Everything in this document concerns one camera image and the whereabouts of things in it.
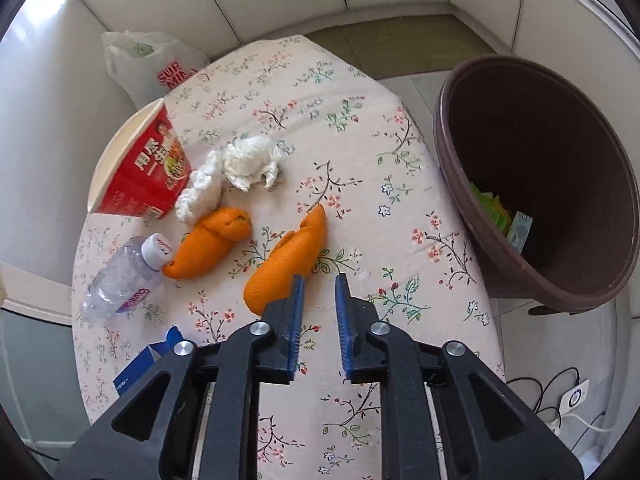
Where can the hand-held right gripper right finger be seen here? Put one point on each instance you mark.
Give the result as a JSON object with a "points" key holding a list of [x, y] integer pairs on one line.
{"points": [[342, 320]]}

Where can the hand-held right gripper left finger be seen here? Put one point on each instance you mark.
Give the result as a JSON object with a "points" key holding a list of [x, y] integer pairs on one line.
{"points": [[298, 320]]}

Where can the orange peel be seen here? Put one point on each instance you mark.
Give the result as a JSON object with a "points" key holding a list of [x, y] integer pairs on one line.
{"points": [[205, 245], [285, 265]]}

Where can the white tissue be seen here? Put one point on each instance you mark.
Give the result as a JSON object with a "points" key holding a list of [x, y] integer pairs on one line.
{"points": [[250, 160], [200, 195]]}

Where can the blue cardboard box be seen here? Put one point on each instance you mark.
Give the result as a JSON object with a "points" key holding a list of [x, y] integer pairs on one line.
{"points": [[145, 365]]}

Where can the clear plastic bottle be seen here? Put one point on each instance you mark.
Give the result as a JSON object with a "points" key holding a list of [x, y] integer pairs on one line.
{"points": [[120, 285]]}

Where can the green snack wrapper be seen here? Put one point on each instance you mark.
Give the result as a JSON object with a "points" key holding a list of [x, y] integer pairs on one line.
{"points": [[482, 200]]}

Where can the red instant noodle cup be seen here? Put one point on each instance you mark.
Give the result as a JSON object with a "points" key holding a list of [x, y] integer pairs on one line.
{"points": [[150, 175]]}

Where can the brown plastic bucket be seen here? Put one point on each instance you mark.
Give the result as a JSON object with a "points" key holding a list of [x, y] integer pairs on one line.
{"points": [[550, 160]]}

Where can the white power strip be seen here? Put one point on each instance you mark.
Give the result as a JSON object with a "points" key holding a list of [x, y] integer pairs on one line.
{"points": [[572, 400]]}

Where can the white plastic shopping bag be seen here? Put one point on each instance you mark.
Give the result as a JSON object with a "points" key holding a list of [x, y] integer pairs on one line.
{"points": [[145, 65]]}

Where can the white cabinet drawer front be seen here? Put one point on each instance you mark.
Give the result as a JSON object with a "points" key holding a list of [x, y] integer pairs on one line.
{"points": [[565, 5]]}

